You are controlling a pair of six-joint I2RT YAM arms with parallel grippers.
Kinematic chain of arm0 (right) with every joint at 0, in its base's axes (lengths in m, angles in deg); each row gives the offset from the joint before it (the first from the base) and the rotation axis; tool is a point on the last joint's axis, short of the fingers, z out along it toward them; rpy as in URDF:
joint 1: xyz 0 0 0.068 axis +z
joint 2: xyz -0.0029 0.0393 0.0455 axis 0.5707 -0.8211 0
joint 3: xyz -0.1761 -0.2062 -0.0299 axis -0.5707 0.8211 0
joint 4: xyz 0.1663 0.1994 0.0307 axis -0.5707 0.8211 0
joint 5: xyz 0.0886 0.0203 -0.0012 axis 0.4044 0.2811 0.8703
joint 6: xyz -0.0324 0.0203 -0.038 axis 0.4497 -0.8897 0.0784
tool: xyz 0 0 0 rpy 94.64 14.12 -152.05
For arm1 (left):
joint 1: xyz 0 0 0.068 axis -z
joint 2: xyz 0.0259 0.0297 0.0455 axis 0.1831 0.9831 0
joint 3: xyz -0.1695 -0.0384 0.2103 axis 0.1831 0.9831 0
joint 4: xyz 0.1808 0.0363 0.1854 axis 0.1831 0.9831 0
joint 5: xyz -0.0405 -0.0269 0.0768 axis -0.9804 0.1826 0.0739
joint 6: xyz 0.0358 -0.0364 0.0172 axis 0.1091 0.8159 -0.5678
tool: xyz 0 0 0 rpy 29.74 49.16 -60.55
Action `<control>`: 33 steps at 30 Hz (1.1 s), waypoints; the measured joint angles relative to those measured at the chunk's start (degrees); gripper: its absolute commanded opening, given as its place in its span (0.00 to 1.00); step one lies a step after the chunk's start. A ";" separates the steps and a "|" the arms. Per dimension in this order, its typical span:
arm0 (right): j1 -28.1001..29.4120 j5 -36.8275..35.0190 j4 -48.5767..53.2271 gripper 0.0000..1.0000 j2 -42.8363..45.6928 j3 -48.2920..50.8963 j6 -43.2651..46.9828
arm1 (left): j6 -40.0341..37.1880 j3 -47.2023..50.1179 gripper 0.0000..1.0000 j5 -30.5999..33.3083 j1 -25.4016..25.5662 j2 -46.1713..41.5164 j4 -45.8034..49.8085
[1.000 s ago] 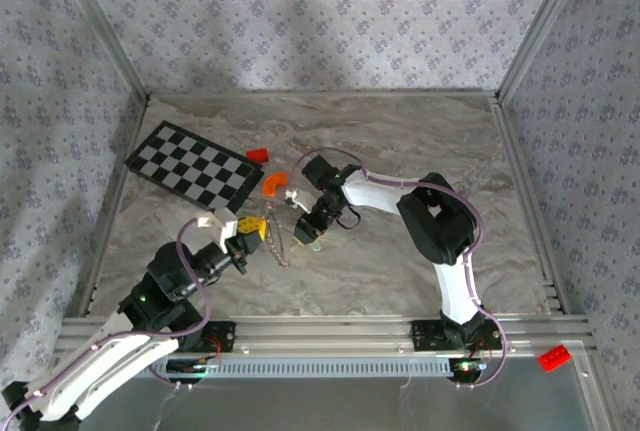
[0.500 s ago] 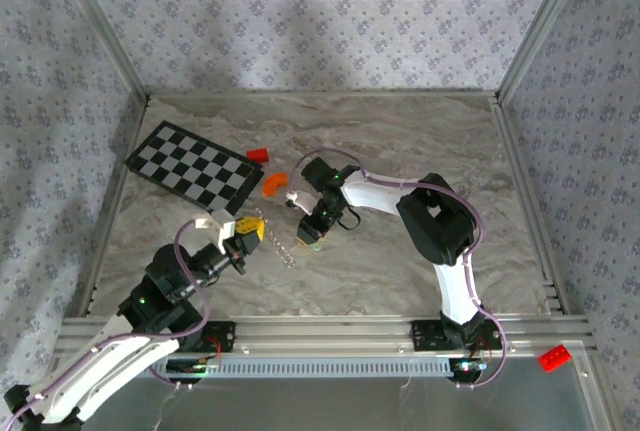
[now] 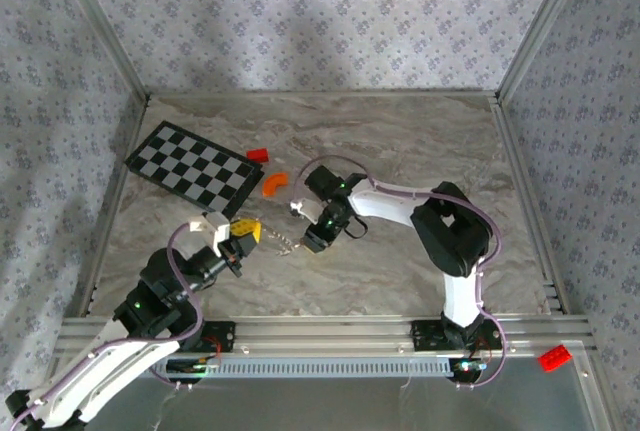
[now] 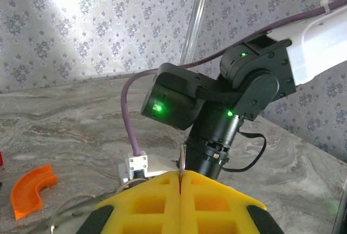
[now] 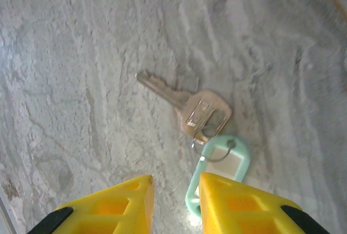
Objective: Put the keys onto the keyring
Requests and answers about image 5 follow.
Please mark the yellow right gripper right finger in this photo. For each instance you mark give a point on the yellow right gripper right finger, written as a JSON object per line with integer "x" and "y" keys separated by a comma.
{"x": 244, "y": 212}

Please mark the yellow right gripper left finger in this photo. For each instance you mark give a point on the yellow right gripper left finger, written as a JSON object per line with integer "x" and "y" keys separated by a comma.
{"x": 108, "y": 212}

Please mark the mint green key tag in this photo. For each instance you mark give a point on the mint green key tag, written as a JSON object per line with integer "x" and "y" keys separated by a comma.
{"x": 241, "y": 147}

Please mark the brass key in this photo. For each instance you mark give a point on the brass key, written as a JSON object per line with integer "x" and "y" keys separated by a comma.
{"x": 200, "y": 109}

